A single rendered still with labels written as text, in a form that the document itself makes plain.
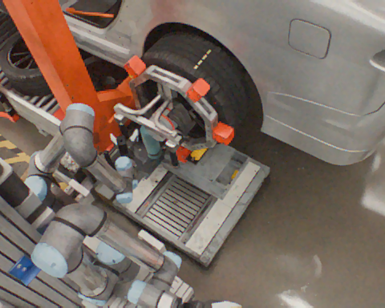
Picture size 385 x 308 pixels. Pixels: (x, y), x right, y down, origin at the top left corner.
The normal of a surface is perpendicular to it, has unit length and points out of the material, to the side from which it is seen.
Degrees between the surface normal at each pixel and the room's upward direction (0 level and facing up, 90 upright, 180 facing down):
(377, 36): 77
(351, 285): 0
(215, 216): 0
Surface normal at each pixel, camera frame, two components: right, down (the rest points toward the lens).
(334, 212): -0.10, -0.56
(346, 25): -0.58, 0.60
